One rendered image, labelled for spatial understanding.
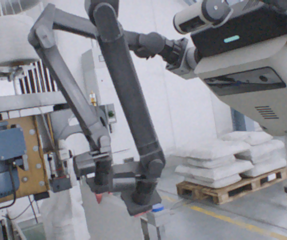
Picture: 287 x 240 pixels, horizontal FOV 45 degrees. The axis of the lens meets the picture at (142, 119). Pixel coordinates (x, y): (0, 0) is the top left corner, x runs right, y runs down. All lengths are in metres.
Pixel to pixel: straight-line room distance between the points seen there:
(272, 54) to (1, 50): 0.86
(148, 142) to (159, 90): 5.54
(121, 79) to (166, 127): 5.67
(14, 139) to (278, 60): 0.82
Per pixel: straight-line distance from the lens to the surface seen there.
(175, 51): 1.30
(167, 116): 6.41
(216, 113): 7.08
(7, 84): 3.71
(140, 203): 0.97
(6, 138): 1.18
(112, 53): 0.72
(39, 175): 1.48
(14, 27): 1.29
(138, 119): 0.79
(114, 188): 0.89
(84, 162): 1.15
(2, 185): 1.26
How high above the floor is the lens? 1.34
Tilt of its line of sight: 4 degrees down
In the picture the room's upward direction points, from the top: 10 degrees counter-clockwise
